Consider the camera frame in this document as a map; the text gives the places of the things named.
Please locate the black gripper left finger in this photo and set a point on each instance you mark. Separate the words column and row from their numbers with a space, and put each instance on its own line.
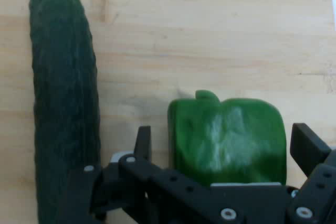
column 157, row 190

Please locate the wooden cutting board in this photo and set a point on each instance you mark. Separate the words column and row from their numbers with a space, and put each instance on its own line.
column 183, row 51

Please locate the green bell pepper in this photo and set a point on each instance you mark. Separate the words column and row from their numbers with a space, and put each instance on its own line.
column 225, row 140

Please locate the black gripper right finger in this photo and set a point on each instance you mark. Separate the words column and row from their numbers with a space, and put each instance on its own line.
column 312, row 150

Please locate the long dark green cucumber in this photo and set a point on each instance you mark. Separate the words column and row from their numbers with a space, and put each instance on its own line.
column 63, row 77

